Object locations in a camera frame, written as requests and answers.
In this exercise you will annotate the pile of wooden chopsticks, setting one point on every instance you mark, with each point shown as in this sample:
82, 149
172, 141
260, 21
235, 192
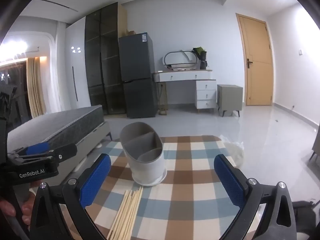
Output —
127, 212

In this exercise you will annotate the checkered tablecloth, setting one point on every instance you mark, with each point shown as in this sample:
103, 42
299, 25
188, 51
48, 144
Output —
190, 155

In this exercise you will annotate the clear plastic bag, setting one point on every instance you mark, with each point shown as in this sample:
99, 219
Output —
232, 141

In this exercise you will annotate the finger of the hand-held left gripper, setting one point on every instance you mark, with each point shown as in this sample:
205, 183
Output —
67, 151
37, 148

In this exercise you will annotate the black vase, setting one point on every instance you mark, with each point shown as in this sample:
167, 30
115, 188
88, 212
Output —
203, 65

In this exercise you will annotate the grey nightstand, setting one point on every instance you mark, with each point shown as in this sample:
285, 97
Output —
230, 97

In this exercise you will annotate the white grey utensil holder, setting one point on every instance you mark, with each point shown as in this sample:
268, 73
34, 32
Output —
147, 170

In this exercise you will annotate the yellow wooden door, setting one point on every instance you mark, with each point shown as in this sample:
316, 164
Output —
257, 67

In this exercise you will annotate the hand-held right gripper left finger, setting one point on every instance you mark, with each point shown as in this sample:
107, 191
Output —
95, 177

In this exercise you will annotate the oval vanity mirror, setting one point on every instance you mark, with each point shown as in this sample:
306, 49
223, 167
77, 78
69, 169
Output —
180, 58

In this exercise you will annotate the grey bed frame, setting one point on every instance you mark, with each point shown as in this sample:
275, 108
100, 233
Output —
95, 137

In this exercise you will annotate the person's left hand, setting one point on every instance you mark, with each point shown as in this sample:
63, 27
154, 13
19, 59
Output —
28, 207

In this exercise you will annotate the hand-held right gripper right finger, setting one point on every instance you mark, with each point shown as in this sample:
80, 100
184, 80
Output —
230, 180

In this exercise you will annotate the dark grey refrigerator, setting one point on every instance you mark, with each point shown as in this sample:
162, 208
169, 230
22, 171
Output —
137, 80

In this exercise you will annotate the white wardrobe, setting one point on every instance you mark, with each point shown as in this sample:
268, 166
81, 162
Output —
80, 80

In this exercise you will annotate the dark glass cabinet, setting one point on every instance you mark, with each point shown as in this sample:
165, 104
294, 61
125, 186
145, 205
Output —
100, 67

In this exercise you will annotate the light wooden panel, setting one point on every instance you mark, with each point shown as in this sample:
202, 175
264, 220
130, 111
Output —
122, 20

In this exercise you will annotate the small cardboard box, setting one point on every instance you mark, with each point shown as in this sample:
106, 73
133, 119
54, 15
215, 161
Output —
131, 33

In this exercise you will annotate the dark grey quilted mattress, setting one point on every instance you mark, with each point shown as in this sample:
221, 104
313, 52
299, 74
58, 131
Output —
62, 122

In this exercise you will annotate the white vanity desk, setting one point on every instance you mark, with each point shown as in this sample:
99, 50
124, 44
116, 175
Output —
185, 76

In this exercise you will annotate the beige curtain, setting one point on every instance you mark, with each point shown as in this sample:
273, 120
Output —
35, 87

